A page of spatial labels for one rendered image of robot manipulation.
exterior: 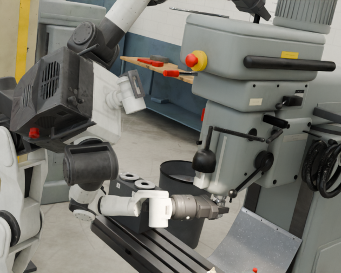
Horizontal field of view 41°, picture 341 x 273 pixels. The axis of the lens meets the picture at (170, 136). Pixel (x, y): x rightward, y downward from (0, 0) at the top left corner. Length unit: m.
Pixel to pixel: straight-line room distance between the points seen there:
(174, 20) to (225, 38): 6.82
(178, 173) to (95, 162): 2.64
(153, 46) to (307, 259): 6.88
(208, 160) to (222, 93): 0.22
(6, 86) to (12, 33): 1.22
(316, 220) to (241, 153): 0.55
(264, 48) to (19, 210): 1.02
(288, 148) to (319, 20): 0.45
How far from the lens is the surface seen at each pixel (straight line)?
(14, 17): 2.92
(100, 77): 1.49
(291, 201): 1.94
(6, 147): 1.69
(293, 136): 1.66
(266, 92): 1.46
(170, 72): 1.43
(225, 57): 1.32
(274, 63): 1.37
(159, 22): 8.43
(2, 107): 1.70
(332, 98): 1.83
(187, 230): 3.74
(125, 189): 2.03
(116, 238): 2.01
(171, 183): 3.58
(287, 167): 1.70
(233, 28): 1.31
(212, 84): 1.48
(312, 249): 1.98
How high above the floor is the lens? 1.92
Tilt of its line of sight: 16 degrees down
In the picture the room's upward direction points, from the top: 10 degrees clockwise
